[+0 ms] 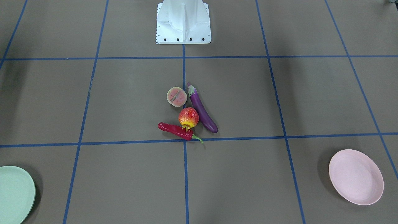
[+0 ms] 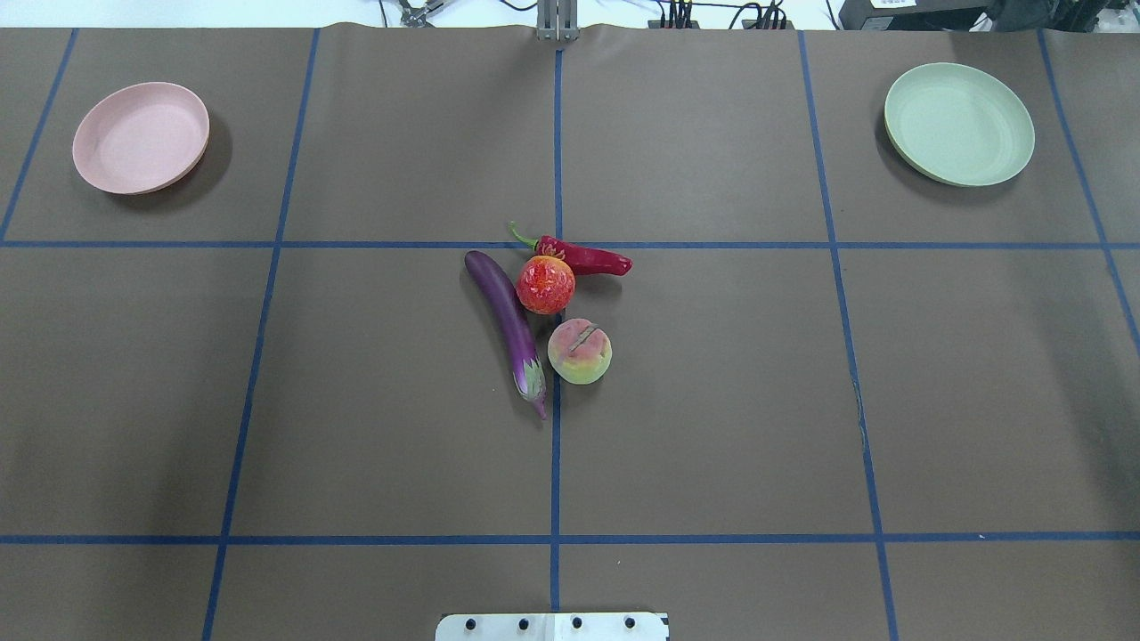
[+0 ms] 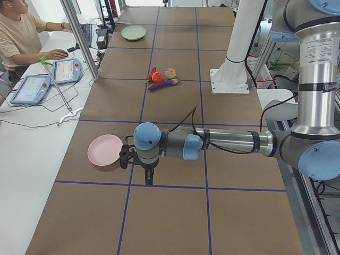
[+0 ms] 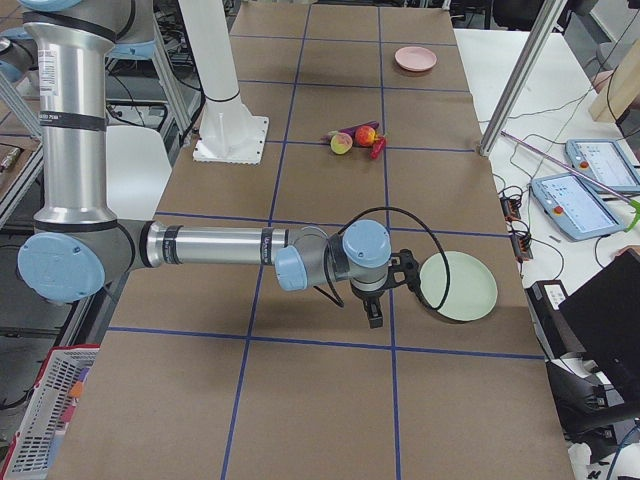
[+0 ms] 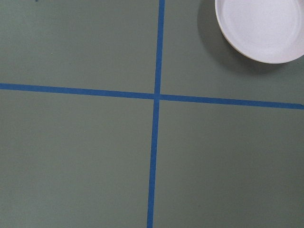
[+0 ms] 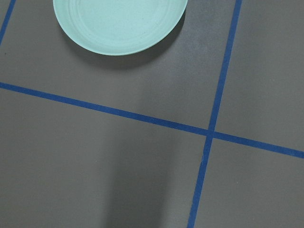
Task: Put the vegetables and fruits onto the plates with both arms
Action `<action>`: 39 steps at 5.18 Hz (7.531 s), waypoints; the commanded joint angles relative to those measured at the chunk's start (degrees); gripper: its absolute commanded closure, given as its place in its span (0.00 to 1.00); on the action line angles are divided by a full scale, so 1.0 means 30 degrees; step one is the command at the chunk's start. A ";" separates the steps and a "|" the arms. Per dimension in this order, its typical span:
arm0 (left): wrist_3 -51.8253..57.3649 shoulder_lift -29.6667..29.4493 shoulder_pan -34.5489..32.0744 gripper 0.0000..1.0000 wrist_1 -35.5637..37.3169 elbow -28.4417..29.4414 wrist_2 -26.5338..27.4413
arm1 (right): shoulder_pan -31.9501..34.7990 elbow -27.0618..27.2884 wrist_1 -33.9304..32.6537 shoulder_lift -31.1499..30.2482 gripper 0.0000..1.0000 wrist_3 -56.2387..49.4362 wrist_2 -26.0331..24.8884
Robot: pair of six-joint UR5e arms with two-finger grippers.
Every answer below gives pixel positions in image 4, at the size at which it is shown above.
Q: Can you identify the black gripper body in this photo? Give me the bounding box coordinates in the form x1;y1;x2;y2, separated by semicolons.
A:
350;279;388;305

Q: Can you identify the white plastic basket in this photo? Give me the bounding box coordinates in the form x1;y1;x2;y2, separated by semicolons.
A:
1;344;99;479

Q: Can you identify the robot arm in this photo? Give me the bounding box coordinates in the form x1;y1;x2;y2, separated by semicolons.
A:
17;1;392;328

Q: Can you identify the aluminium frame post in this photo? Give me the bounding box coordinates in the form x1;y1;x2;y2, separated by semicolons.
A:
478;0;567;157

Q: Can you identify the yellow-pink peach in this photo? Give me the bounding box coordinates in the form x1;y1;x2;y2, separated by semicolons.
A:
329;132;353;155

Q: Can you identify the white chair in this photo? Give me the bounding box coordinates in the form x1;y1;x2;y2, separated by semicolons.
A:
106;125;172;220

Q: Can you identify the light green plate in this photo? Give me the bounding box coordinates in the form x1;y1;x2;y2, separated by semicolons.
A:
420;251;498;322

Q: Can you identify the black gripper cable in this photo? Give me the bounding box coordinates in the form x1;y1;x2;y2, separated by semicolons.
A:
313;206;450;309

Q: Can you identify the metal reacher stick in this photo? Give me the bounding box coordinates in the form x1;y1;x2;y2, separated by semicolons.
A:
500;130;639;212

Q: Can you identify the red chili pepper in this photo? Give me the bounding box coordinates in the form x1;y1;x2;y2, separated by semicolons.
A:
370;137;387;160

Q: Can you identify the pink plate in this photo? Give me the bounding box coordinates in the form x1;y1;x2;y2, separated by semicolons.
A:
394;46;438;73

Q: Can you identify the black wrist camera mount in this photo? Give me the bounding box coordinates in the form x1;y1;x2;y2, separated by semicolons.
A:
386;249;421;295

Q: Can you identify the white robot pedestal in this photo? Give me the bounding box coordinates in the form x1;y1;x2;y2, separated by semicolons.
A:
179;0;269;165

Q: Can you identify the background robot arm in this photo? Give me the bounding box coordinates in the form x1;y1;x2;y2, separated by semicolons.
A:
1;27;39;100

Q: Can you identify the purple eggplant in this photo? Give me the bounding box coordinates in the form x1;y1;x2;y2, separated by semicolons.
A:
322;121;379;142

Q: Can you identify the black monitor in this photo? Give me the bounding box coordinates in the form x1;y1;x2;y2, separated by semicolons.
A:
559;250;639;401

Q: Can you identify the near teach pendant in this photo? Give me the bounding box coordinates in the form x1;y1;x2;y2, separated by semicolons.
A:
531;173;624;241

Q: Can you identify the red-orange pomegranate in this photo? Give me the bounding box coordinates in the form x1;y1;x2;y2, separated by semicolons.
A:
354;125;378;147

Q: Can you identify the teach pendant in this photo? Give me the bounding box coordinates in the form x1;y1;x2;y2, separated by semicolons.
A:
531;173;624;241
565;139;639;194

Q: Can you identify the far teach pendant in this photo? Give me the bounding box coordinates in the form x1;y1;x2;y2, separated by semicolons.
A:
565;139;639;194

